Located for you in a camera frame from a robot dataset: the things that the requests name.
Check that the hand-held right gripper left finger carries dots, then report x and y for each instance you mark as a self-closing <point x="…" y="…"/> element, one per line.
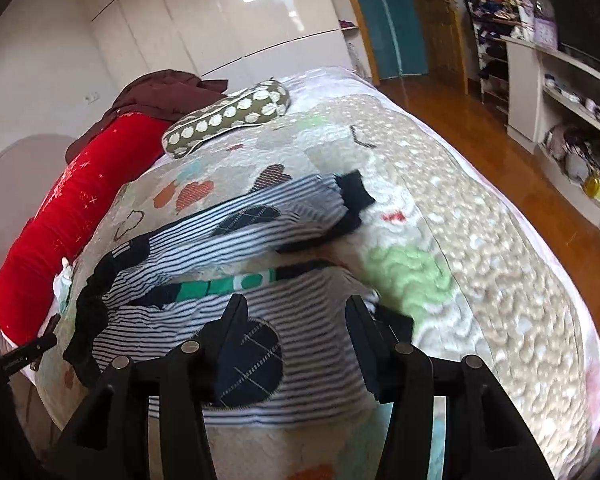
<point x="230" y="325"/>

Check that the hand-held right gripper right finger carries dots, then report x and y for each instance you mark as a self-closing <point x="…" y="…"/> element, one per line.
<point x="362" y="330"/>

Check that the striped navy patchwork pants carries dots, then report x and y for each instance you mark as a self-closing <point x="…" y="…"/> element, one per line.
<point x="305" y="355"/>

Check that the white crumpled cloth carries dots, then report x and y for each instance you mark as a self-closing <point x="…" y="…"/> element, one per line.
<point x="62" y="285"/>

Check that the heart patchwork quilt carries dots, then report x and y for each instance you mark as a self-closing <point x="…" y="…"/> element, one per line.
<point x="480" y="260"/>

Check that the red bolster pillow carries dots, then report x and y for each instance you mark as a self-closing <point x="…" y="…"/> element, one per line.
<point x="55" y="210"/>

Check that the white round headboard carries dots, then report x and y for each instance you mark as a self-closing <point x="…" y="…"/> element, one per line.
<point x="20" y="170"/>

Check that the olive dotted pillow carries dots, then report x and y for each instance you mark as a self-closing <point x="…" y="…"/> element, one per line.
<point x="230" y="110"/>

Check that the maroon cloth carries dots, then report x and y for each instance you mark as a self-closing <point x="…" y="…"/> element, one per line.
<point x="155" y="92"/>

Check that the yellow bottle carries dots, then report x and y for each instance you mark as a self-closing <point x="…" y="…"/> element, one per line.
<point x="595" y="185"/>

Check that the white shelf unit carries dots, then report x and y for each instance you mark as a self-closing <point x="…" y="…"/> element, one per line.
<point x="522" y="95"/>

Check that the white shoe rack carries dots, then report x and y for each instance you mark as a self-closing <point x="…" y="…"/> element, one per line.
<point x="490" y="65"/>

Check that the wooden door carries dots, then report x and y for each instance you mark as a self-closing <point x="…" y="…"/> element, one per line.
<point x="440" y="35"/>

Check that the teal curtain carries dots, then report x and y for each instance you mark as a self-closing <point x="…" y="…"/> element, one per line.
<point x="385" y="20"/>

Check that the white glossy wardrobe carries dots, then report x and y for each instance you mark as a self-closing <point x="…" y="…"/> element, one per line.
<point x="205" y="10"/>

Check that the purple patterned box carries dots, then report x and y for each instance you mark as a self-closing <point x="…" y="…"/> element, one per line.
<point x="547" y="35"/>

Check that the pile of colourful clothes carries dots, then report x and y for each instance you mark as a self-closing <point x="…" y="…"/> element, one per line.
<point x="495" y="0"/>

